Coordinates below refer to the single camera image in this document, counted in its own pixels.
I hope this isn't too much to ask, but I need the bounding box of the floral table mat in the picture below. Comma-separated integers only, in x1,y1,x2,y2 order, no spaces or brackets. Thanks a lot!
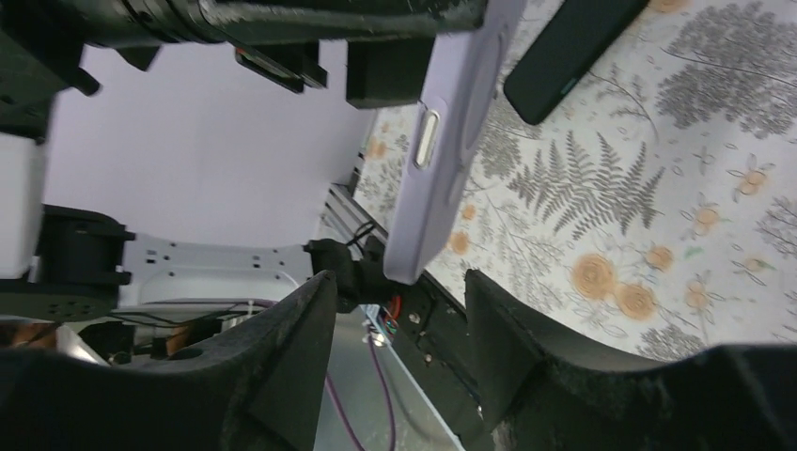
352,0,797,365

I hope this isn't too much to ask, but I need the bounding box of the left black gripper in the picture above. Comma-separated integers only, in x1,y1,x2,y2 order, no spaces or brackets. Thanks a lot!
1,1,224,140

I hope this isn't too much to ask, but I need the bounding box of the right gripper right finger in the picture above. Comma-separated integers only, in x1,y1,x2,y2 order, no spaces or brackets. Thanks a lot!
465,270,796,450

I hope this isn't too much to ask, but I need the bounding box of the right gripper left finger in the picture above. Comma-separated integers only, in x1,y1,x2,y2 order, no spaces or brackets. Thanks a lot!
1,271,337,450

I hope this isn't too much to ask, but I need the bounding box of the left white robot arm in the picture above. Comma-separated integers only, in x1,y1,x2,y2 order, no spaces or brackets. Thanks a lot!
1,1,487,321

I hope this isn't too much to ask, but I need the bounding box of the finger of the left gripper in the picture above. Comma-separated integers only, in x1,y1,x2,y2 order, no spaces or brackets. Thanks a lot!
236,38,435,110
198,1,487,44

